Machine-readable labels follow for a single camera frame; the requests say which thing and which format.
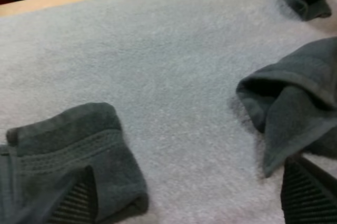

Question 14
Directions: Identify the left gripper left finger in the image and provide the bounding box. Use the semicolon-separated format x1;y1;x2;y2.
48;166;98;224

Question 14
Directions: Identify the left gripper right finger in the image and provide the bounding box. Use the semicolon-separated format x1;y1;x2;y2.
280;154;337;224

